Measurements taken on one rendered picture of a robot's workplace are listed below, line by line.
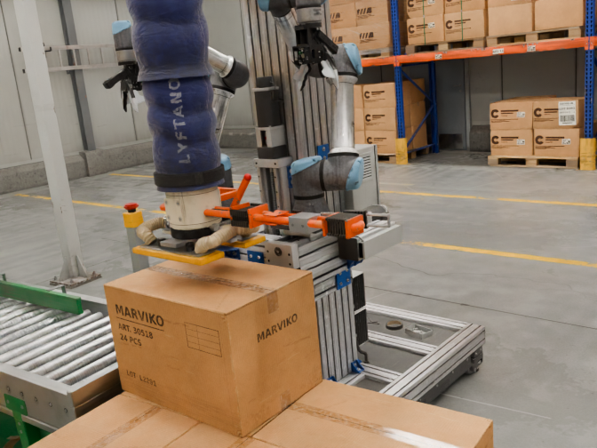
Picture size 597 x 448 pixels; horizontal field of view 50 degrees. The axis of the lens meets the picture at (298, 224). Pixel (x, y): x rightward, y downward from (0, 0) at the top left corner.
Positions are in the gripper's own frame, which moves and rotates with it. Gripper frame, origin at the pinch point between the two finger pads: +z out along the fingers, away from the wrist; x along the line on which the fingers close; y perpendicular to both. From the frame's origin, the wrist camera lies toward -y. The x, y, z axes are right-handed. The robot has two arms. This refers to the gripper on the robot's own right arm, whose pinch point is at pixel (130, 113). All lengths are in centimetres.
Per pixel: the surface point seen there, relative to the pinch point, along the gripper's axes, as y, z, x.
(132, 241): 4, 62, 39
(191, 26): -2, -26, -76
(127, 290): -28, 54, -56
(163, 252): -18, 41, -68
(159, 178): -15, 18, -67
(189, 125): -6, 2, -75
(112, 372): -34, 88, -39
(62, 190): 25, 69, 290
